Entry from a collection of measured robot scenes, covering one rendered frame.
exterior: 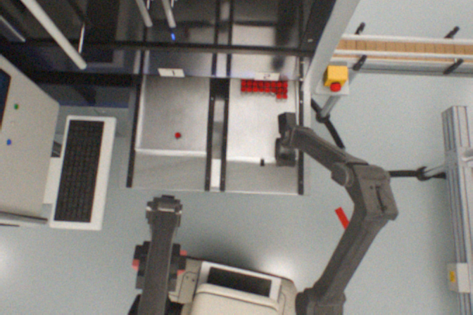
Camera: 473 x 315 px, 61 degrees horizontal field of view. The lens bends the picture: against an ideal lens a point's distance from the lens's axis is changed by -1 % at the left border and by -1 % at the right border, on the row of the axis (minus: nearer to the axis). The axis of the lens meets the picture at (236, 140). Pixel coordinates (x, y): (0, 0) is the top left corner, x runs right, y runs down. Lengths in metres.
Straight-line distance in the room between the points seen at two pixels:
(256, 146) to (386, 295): 1.31
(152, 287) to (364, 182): 0.48
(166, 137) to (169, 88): 0.20
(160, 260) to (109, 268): 1.58
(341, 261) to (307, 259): 1.41
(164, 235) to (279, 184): 0.67
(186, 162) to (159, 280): 0.73
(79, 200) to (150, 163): 0.30
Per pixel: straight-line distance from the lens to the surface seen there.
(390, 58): 1.70
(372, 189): 0.90
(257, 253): 2.35
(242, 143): 1.52
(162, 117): 1.57
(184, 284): 2.09
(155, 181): 1.52
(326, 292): 1.05
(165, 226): 0.95
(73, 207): 1.64
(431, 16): 3.06
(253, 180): 1.49
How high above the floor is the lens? 2.35
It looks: 75 degrees down
